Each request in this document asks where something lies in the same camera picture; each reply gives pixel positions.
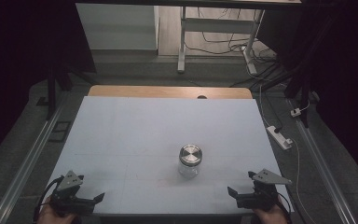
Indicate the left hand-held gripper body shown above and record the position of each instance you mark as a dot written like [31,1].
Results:
[70,202]

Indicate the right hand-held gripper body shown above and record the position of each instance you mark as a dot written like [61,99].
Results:
[261,199]

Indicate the clear glass jar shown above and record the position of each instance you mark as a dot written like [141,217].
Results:
[188,170]

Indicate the round metal jar lid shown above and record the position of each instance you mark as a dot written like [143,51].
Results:
[190,154]

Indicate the person's right hand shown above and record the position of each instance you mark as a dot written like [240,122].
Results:
[270,216]

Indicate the person's left hand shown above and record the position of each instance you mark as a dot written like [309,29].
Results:
[51,217]

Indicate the white power strip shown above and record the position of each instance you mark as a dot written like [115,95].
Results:
[279,137]

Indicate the white table mat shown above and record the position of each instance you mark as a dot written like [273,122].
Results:
[136,140]

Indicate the small white adapter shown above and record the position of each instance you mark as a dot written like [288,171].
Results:
[296,112]

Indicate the black metal stand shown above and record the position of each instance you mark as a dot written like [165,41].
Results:
[304,90]
[52,90]

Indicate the wooden table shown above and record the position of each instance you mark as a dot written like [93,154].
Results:
[155,92]

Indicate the aluminium floor rail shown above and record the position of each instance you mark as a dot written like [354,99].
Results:
[24,169]
[323,161]

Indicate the white desk frame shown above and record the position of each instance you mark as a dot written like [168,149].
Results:
[217,25]

